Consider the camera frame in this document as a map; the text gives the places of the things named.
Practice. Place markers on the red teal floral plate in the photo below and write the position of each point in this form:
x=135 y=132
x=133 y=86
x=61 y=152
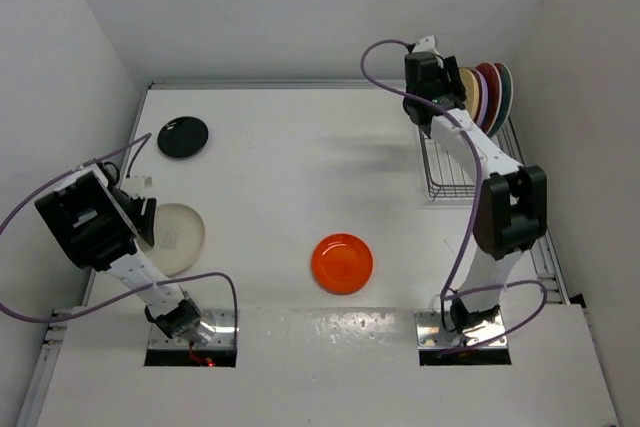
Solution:
x=507 y=97
x=492 y=77

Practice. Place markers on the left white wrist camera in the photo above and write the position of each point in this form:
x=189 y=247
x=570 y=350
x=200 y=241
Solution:
x=137 y=186

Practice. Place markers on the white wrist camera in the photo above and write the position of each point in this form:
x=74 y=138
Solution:
x=137 y=186
x=424 y=48

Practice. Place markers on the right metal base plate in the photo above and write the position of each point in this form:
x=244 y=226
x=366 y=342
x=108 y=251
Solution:
x=432 y=336

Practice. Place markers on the cream plate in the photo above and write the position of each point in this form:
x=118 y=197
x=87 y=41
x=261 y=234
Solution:
x=179 y=238

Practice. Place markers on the orange plate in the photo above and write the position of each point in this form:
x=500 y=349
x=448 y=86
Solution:
x=341 y=264

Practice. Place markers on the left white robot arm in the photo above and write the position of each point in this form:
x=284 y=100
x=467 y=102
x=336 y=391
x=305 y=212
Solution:
x=99 y=226

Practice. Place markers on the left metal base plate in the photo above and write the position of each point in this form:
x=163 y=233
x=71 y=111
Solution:
x=216 y=331

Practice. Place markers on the purple plate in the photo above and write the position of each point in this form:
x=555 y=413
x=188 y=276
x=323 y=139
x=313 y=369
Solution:
x=483 y=103

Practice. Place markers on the tan plate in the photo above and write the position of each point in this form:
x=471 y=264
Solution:
x=472 y=91

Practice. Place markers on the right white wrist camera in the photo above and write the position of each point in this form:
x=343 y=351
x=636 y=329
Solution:
x=424 y=48

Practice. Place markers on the black plate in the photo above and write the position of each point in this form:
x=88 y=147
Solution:
x=182 y=137

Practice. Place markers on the metal base plate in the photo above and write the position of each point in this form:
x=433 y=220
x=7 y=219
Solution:
x=216 y=331
x=432 y=336

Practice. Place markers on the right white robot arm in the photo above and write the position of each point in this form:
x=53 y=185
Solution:
x=509 y=212

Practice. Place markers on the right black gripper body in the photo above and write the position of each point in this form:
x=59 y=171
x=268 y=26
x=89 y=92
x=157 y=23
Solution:
x=443 y=76

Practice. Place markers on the wire dish rack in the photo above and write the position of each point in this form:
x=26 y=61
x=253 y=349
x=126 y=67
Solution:
x=449 y=163

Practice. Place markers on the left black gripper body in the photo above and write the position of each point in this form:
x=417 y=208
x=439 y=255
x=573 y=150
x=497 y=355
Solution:
x=131 y=207

